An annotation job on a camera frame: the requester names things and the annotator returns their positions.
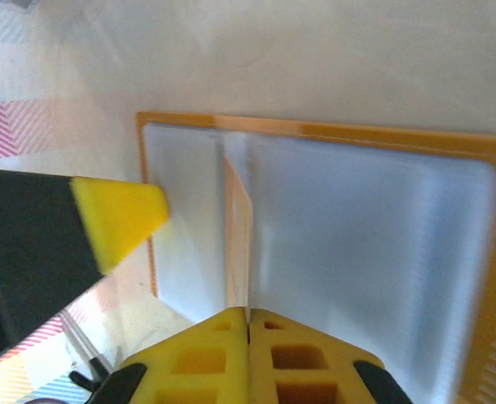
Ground peach credit card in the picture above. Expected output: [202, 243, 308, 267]
[222, 153, 254, 313]

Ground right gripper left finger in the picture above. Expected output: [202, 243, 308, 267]
[89, 306, 249, 404]

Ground orange card holder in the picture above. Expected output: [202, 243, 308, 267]
[136, 110, 496, 404]

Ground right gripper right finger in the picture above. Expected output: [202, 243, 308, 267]
[247, 308, 413, 404]

